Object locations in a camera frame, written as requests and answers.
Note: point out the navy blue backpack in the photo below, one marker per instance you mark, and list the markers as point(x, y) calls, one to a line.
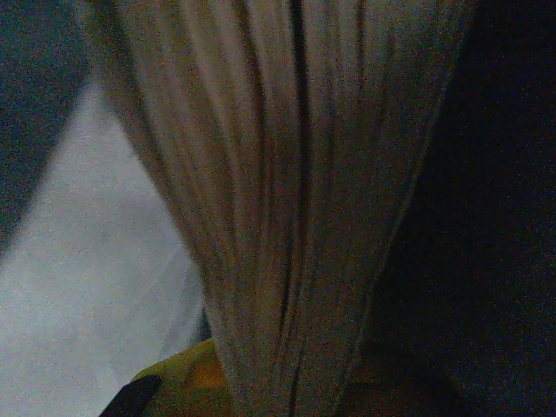
point(87, 260)

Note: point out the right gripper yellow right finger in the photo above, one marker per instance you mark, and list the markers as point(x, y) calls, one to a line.
point(404, 397)

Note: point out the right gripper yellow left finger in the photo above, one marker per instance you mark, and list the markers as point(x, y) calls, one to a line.
point(182, 391)

